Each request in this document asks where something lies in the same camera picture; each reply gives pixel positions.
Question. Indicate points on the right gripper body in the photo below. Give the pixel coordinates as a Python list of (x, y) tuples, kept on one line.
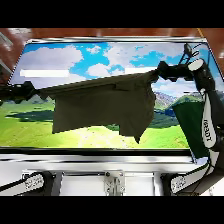
[(173, 71)]

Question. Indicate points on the olive T-shirt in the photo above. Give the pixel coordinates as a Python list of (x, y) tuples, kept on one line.
[(100, 103)]

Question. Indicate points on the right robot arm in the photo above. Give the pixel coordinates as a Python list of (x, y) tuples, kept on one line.
[(208, 130)]

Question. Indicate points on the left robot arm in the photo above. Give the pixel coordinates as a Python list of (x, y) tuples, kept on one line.
[(16, 91)]

